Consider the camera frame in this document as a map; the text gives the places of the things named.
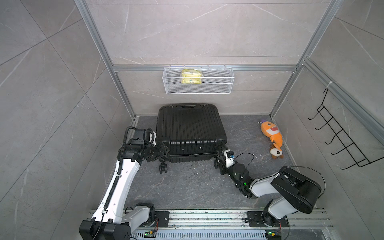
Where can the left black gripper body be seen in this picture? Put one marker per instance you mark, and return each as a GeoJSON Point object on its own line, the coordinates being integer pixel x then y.
{"type": "Point", "coordinates": [154, 152]}

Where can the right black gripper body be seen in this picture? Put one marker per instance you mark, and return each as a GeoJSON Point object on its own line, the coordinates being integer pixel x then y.
{"type": "Point", "coordinates": [223, 168]}

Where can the black hard-shell suitcase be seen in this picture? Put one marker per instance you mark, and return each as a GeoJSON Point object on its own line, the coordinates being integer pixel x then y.
{"type": "Point", "coordinates": [189, 132]}

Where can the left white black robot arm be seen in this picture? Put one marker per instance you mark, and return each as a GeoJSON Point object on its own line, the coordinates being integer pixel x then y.
{"type": "Point", "coordinates": [120, 186]}

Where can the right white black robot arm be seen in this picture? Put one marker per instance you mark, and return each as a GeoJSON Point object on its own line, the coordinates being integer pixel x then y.
{"type": "Point", "coordinates": [298, 192]}

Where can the orange shark plush toy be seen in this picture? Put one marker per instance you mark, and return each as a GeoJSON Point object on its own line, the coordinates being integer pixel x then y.
{"type": "Point", "coordinates": [271, 131]}

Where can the yellow packet in basket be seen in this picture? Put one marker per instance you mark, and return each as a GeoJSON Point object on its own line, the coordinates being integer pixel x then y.
{"type": "Point", "coordinates": [190, 76]}

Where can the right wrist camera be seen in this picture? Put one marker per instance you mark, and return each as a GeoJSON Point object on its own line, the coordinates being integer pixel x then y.
{"type": "Point", "coordinates": [229, 158]}

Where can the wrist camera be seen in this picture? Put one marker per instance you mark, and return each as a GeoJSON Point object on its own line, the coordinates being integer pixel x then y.
{"type": "Point", "coordinates": [145, 137]}
{"type": "Point", "coordinates": [229, 158]}

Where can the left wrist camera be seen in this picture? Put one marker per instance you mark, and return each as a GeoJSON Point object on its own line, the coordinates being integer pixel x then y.
{"type": "Point", "coordinates": [145, 137]}

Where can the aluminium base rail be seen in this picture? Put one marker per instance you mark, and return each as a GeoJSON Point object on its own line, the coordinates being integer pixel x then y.
{"type": "Point", "coordinates": [213, 225]}

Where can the white wire mesh basket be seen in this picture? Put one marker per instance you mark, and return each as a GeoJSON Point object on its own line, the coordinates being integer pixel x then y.
{"type": "Point", "coordinates": [207, 80]}

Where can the black wire hook rack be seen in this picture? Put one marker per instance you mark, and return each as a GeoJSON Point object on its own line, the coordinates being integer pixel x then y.
{"type": "Point", "coordinates": [355, 153]}

